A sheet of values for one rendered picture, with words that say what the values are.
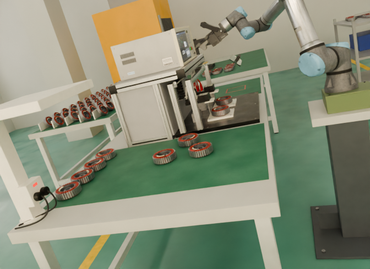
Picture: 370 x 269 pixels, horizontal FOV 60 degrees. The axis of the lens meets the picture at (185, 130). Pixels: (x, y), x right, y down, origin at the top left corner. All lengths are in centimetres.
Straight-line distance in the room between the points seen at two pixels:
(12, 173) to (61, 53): 444
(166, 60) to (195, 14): 546
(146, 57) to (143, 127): 39
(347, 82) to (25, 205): 150
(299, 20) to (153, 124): 91
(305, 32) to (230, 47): 562
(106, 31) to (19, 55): 376
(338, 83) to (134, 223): 114
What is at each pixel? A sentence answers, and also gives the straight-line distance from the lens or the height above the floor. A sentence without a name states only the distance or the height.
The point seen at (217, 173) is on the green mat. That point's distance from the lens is 126.
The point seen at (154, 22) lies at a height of 156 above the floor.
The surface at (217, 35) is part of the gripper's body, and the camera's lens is 205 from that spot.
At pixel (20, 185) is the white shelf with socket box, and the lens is 140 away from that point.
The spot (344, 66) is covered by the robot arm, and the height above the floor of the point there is 95.
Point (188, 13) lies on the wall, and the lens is 730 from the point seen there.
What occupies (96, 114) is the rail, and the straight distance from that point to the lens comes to 312.
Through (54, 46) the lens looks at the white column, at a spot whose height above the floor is 161.
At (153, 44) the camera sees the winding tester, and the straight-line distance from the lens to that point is 185.
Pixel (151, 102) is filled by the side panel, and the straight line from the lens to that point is 178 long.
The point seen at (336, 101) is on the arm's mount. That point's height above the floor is 81.
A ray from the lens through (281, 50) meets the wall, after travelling 723.
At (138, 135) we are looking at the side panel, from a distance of 187.
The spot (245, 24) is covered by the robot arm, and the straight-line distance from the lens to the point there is 198.
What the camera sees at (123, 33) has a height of 152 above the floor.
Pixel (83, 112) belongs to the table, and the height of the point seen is 83.
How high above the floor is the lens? 129
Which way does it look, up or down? 16 degrees down
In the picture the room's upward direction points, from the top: 15 degrees counter-clockwise
